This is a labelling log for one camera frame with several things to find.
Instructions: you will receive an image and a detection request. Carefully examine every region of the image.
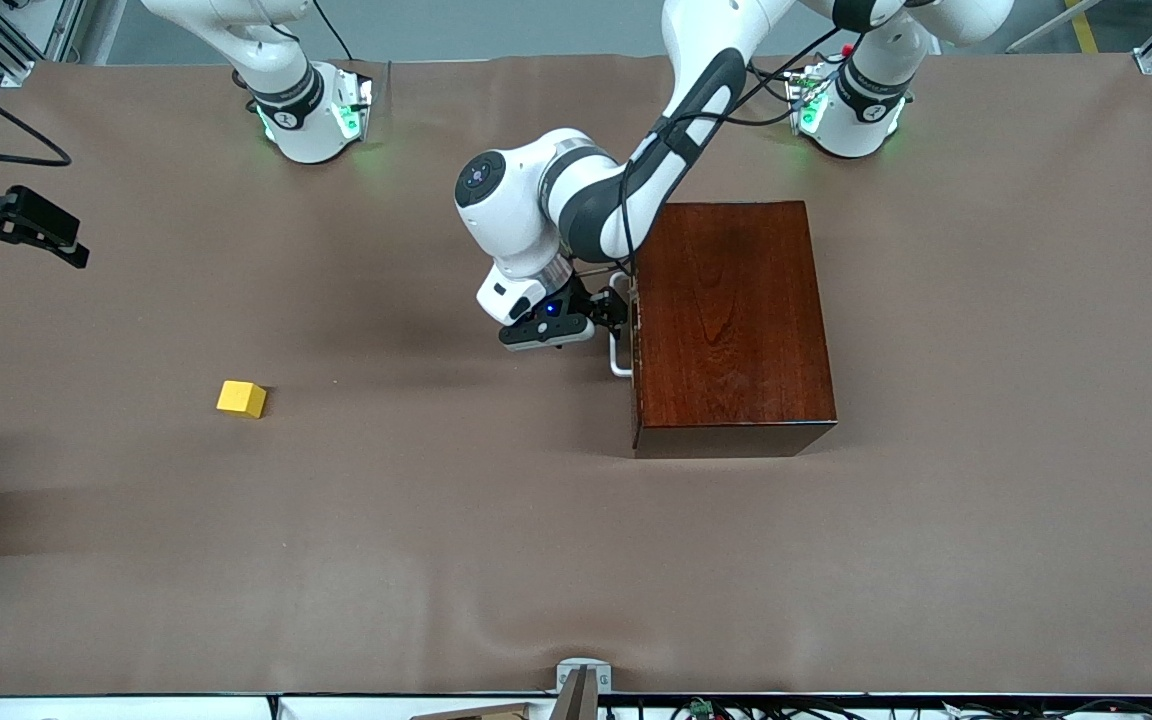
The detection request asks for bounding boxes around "wooden drawer with white handle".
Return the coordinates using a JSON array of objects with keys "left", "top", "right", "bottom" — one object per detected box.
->
[{"left": 608, "top": 205, "right": 646, "bottom": 456}]

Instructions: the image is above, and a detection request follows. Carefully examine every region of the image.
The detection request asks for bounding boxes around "light wooden board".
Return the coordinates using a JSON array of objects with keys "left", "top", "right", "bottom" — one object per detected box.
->
[{"left": 411, "top": 702, "right": 537, "bottom": 720}]

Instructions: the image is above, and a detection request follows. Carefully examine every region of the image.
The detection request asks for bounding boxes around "brown table cover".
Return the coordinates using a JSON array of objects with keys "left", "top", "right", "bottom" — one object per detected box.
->
[{"left": 0, "top": 55, "right": 1152, "bottom": 696}]

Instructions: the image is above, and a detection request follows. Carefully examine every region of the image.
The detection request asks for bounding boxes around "yellow floor tape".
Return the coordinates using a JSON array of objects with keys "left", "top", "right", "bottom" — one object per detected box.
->
[{"left": 1064, "top": 0, "right": 1099, "bottom": 53}]

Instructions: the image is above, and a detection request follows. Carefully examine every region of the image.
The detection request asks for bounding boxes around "dark red wooden cabinet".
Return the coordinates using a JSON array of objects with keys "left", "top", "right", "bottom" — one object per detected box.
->
[{"left": 631, "top": 200, "right": 839, "bottom": 461}]

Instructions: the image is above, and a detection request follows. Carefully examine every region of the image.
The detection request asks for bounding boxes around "black base cable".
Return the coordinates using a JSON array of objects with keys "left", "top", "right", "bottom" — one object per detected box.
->
[
  {"left": 746, "top": 58, "right": 799, "bottom": 127},
  {"left": 311, "top": 0, "right": 355, "bottom": 61}
]

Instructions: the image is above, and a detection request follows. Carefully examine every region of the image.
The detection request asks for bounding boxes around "grey metal bracket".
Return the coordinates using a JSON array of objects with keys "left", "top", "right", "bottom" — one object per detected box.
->
[{"left": 555, "top": 657, "right": 613, "bottom": 720}]

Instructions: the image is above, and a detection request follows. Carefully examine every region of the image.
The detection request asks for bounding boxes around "yellow wooden block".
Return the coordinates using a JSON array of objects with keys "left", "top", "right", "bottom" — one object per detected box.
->
[{"left": 216, "top": 380, "right": 268, "bottom": 419}]

